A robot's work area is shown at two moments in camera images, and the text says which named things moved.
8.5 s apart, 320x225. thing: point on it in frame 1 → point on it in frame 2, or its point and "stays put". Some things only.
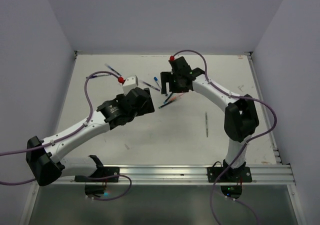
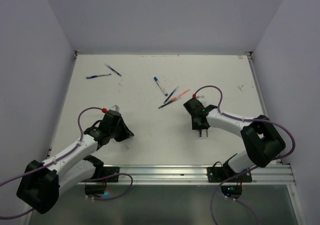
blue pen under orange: (167, 98) stays put
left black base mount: (102, 171) stays put
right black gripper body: (176, 85) → (195, 125)
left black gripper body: (147, 107) → (112, 132)
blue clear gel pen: (113, 69) stays put
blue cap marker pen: (156, 79) stays put
